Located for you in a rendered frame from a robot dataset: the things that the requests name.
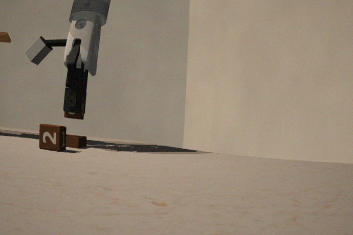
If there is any brown wooden tray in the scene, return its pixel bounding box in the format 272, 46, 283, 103
66, 134, 86, 149

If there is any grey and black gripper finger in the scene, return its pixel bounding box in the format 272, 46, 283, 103
81, 69, 88, 114
63, 39, 84, 113

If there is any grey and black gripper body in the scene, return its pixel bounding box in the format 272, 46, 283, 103
64, 11, 107, 76

